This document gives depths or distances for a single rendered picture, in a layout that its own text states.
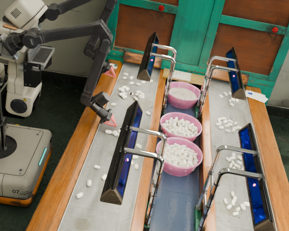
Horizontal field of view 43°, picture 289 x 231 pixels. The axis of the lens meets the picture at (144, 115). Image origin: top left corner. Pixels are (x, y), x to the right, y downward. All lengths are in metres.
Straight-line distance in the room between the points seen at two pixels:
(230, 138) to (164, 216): 0.76
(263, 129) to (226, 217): 0.85
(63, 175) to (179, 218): 0.60
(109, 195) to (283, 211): 0.97
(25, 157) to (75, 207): 1.03
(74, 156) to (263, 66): 1.68
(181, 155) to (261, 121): 0.73
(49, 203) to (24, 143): 1.15
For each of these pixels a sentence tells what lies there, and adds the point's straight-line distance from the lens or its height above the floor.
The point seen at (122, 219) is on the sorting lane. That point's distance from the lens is 1.73.
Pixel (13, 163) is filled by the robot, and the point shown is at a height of 0.28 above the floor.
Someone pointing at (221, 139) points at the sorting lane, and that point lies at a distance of 2.36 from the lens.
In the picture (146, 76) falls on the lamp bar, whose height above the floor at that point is 1.07.
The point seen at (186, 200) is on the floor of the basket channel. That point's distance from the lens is 1.97.
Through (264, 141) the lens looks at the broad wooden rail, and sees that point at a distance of 2.44.
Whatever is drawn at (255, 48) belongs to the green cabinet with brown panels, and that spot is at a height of 1.07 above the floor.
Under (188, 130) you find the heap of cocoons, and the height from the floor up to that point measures 0.74.
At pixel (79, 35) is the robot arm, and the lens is 1.95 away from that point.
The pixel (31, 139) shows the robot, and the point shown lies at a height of 0.28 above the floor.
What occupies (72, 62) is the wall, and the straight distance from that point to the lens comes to 4.01.
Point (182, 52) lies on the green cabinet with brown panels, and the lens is 2.92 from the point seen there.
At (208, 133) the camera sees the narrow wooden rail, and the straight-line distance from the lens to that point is 2.33.
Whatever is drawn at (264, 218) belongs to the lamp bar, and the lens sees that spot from 1.43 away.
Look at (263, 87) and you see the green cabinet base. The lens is 3.08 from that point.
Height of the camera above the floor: 2.05
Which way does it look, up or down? 33 degrees down
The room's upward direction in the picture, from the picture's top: 11 degrees clockwise
